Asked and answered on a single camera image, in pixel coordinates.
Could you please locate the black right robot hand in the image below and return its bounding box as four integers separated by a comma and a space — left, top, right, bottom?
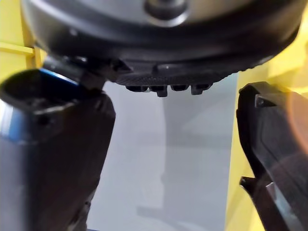
0, 0, 303, 231

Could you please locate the black plastic housing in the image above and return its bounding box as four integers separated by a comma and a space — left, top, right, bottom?
239, 176, 308, 231
236, 81, 308, 186

